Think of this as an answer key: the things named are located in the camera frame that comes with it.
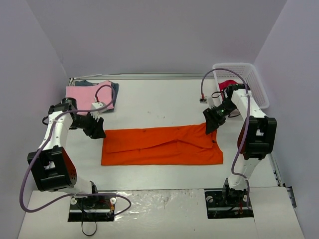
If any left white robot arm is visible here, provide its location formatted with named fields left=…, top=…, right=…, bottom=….
left=27, top=98, right=106, bottom=208

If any white plastic basket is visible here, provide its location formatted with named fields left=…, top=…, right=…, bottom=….
left=213, top=62, right=269, bottom=109

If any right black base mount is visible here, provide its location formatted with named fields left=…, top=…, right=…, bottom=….
left=204, top=189, right=254, bottom=220

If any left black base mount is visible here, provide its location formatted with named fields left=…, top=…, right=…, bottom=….
left=68, top=195, right=117, bottom=222

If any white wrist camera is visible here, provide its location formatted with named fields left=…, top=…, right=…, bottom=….
left=89, top=102, right=106, bottom=121
left=199, top=96, right=215, bottom=107

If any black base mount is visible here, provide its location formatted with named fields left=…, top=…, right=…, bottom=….
left=204, top=189, right=254, bottom=220
left=68, top=195, right=117, bottom=222

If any orange t shirt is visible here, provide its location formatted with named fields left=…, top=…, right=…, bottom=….
left=101, top=123, right=223, bottom=166

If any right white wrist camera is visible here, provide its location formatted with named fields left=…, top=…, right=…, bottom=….
left=199, top=96, right=215, bottom=107

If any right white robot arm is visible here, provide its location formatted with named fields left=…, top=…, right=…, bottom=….
left=203, top=84, right=277, bottom=206

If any thin black cable loop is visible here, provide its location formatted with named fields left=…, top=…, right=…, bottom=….
left=81, top=211, right=97, bottom=237

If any red t shirt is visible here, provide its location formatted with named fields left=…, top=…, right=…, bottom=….
left=218, top=80, right=237, bottom=91

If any pink folded t shirt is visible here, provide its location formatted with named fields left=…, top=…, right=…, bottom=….
left=66, top=86, right=112, bottom=110

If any dark blue folded t shirt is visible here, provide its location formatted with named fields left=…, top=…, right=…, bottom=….
left=74, top=80, right=119, bottom=113

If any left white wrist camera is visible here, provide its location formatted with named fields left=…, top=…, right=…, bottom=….
left=89, top=102, right=106, bottom=121

